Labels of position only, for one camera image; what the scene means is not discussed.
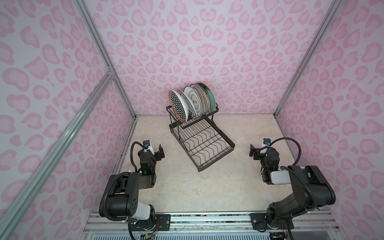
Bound black wire dish rack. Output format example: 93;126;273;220
166;106;235;172

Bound navy geometric pattern plate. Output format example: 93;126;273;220
168;90;189;123

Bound white plate dark lettered rim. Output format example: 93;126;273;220
177;90;196;119

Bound large orange sunburst plate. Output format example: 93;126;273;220
192;84;210;116

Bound white plate blue clover outline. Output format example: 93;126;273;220
184;86;201;118

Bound teal plate with flower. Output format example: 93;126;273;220
206;86;216;112

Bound small orange sunburst plate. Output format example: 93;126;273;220
192;86;206;116

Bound cream plate red berries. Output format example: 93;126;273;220
198;83;212;113

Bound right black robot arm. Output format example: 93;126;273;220
249;144;336;229

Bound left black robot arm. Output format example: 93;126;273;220
99;140;165;227

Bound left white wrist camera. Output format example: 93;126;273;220
143;140;155;155

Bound left black corrugated cable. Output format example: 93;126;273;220
98;140;146;222

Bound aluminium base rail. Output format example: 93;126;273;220
81;211;344;240

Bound left aluminium wall frame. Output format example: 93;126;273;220
1;1;133;240

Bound right aluminium corner post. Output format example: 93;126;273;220
274;0;344;119

